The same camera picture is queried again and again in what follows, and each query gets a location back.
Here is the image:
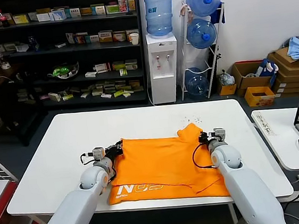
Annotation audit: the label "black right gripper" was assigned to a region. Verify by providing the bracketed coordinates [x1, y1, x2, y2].
[198, 130, 216, 147]

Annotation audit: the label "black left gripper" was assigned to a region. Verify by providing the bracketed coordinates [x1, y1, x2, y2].
[103, 139, 126, 163]

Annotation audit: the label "orange t-shirt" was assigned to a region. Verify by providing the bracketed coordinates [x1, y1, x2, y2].
[102, 119, 230, 209]

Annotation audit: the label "small yellow cardboard box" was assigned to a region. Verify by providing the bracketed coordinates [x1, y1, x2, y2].
[217, 83, 238, 97]

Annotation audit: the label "grey plastic bag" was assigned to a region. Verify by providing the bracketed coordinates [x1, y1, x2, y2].
[217, 69, 235, 88]

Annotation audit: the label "handwritten paper label strip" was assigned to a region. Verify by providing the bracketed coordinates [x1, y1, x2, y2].
[255, 109, 276, 137]

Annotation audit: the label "orange printed cardboard box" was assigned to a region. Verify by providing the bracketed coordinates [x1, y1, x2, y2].
[243, 84, 277, 109]

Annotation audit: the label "open brown cardboard box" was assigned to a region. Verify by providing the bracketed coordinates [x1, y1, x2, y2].
[231, 57, 279, 97]

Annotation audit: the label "white water dispenser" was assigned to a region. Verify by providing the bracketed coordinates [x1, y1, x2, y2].
[145, 31, 183, 106]

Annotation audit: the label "white side table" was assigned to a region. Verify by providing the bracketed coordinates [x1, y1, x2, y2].
[250, 105, 299, 224]

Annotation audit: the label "black tripod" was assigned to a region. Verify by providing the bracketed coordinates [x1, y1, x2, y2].
[213, 44, 223, 68]

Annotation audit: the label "white metal jug rack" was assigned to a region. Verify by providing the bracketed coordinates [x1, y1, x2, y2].
[171, 0, 235, 102]

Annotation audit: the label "blue white bag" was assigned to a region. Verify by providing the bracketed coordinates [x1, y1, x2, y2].
[253, 57, 280, 78]

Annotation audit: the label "glass bowl green snacks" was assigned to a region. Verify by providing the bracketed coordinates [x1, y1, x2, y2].
[47, 61, 81, 81]

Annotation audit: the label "large brown cardboard box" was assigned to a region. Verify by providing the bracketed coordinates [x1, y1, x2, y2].
[272, 68, 299, 96]

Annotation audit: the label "white paper cup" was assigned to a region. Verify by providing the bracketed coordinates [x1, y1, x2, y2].
[130, 33, 141, 46]

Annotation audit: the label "flat brown cardboard box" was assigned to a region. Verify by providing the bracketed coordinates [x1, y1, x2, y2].
[265, 45, 299, 74]

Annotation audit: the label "orange white medicine box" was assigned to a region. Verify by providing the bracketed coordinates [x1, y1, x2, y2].
[73, 32, 91, 46]
[112, 30, 127, 43]

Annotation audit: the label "black shelving unit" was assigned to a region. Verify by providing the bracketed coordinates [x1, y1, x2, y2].
[0, 0, 151, 120]

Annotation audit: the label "white blue upright box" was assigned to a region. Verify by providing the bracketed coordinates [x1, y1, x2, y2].
[65, 32, 76, 45]

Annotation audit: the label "dark blue hanging cloth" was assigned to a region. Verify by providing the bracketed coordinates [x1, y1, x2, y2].
[209, 2, 226, 26]

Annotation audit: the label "pink hanging cloth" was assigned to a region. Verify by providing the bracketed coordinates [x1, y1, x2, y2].
[179, 3, 193, 25]

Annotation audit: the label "light blue cloth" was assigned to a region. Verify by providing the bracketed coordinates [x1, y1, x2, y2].
[285, 36, 299, 62]

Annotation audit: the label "labelled blue water jug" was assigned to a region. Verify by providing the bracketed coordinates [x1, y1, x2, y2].
[143, 0, 177, 39]

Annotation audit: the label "small blue bottle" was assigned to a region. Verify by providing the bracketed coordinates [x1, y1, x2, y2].
[28, 36, 41, 52]

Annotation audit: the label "white green medicine box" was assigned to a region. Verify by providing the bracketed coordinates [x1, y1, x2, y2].
[90, 4, 106, 16]

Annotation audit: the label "colourful upright medicine box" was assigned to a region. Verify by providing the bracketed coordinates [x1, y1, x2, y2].
[118, 0, 130, 13]

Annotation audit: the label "blue white medicine box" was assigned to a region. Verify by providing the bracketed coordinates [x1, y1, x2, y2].
[48, 9, 67, 22]

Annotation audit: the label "clear plastic bottle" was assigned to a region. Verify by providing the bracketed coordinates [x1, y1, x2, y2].
[0, 48, 11, 70]

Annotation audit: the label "yellow white medicine box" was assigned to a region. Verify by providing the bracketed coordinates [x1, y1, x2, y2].
[13, 13, 30, 25]

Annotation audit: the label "cola bottle red cap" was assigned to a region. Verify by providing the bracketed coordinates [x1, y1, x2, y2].
[0, 9, 12, 28]

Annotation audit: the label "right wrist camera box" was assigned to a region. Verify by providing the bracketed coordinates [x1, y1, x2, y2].
[211, 127, 227, 145]

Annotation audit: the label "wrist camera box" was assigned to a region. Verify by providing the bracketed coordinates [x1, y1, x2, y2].
[211, 127, 227, 145]
[91, 146, 106, 161]

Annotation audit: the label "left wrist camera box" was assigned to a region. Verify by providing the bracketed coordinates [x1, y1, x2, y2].
[91, 146, 106, 161]

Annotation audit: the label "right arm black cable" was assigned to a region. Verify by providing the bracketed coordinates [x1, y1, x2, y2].
[190, 141, 218, 171]

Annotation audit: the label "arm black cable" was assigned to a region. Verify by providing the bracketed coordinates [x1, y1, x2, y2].
[190, 141, 218, 171]
[79, 149, 119, 190]

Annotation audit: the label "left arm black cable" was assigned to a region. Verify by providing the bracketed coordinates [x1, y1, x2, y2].
[79, 149, 119, 190]

